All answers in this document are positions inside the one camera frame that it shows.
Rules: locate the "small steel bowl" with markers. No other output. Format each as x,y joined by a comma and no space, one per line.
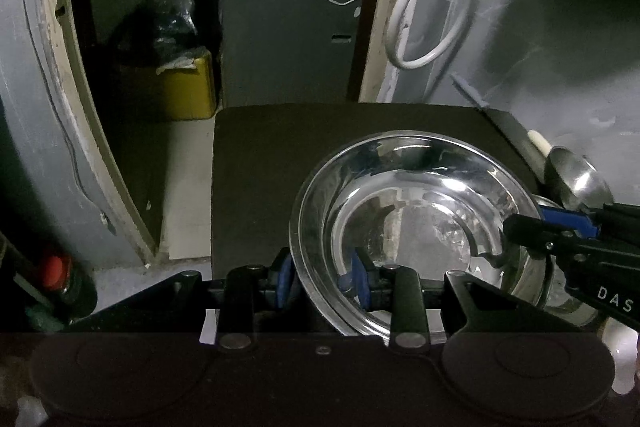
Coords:
580,179

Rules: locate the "large steel bowl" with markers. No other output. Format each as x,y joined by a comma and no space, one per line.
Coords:
410,227

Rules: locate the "grey metal sheet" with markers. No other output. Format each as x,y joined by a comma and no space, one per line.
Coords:
515,137

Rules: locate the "black plastic bag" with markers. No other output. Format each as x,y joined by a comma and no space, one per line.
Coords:
160,24

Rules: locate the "dark cabinet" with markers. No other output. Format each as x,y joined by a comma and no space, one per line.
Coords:
290,37

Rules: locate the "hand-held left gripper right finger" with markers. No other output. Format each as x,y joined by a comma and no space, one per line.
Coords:
358,283

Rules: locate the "yellow container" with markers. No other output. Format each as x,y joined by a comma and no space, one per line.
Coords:
187,87

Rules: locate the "cream white tube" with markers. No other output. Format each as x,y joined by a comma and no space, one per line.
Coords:
539,152

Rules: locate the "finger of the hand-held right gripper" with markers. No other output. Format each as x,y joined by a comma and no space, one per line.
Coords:
535,233
570,221

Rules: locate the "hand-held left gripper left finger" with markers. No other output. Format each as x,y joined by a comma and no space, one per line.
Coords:
283,281

